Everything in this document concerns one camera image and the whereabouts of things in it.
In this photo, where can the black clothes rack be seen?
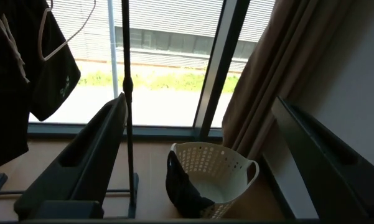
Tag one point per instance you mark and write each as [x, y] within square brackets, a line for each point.
[128, 93]

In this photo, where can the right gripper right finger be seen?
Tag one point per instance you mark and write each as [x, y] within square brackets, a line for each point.
[336, 177]

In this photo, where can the brown curtain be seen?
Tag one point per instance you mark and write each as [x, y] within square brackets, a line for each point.
[267, 77]

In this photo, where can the white laundry basket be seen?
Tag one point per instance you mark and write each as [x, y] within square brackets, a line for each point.
[217, 174]

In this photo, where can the window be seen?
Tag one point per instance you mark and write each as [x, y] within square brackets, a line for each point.
[217, 62]

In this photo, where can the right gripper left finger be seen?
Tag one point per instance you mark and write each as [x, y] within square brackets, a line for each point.
[81, 174]

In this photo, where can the pink clothes hanger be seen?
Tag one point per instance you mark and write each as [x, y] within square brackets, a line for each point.
[41, 29]

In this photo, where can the black garment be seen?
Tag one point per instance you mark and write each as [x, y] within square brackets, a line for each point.
[183, 193]
[9, 109]

